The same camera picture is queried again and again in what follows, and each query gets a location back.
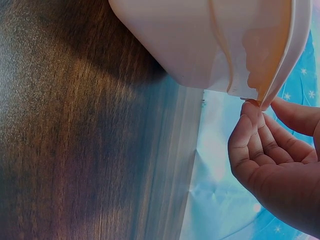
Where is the person's right hand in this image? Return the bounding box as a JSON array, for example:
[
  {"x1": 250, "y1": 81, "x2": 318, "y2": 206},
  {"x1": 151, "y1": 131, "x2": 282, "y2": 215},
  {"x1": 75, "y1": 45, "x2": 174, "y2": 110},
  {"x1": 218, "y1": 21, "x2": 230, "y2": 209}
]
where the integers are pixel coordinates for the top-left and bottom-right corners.
[{"x1": 227, "y1": 96, "x2": 320, "y2": 239}]

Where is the white plastic container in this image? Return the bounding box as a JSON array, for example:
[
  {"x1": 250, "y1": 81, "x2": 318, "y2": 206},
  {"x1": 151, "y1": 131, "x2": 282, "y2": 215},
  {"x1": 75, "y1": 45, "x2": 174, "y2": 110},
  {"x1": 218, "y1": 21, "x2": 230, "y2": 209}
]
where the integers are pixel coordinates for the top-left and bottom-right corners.
[{"x1": 107, "y1": 0, "x2": 313, "y2": 112}]

